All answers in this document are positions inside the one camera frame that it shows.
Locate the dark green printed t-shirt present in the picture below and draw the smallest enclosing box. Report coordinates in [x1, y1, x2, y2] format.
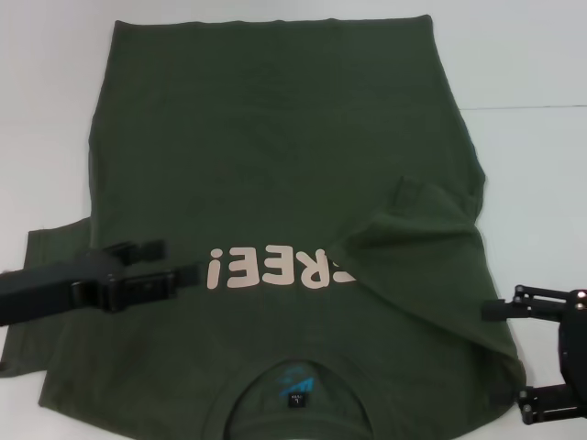
[0, 15, 528, 440]

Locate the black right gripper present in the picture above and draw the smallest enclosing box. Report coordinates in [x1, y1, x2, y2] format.
[481, 283, 587, 424]

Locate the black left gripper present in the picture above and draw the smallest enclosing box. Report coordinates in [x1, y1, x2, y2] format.
[0, 237, 204, 329]

